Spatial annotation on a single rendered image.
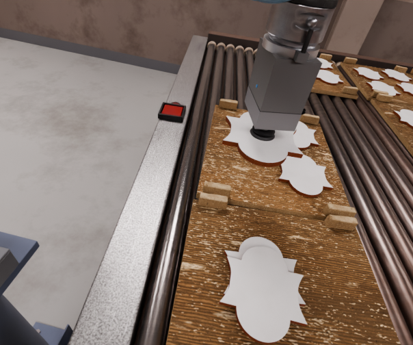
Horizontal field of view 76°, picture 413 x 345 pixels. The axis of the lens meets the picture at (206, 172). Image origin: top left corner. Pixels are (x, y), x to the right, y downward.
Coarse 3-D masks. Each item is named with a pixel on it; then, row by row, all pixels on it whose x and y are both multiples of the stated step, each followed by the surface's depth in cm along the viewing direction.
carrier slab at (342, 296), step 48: (192, 240) 49; (240, 240) 50; (288, 240) 51; (336, 240) 53; (192, 288) 42; (336, 288) 45; (192, 336) 37; (240, 336) 38; (288, 336) 39; (336, 336) 40; (384, 336) 41
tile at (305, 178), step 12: (288, 156) 70; (288, 168) 66; (300, 168) 67; (312, 168) 67; (324, 168) 68; (288, 180) 63; (300, 180) 63; (312, 180) 64; (324, 180) 65; (300, 192) 61; (312, 192) 61
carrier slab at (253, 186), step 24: (216, 120) 80; (216, 144) 71; (216, 168) 64; (240, 168) 65; (264, 168) 66; (240, 192) 59; (264, 192) 60; (288, 192) 61; (336, 192) 63; (312, 216) 58
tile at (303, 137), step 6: (300, 126) 82; (306, 126) 83; (300, 132) 80; (306, 132) 80; (312, 132) 80; (294, 138) 77; (300, 138) 77; (306, 138) 77; (312, 138) 78; (300, 144) 75; (306, 144) 75; (312, 144) 76; (318, 144) 76
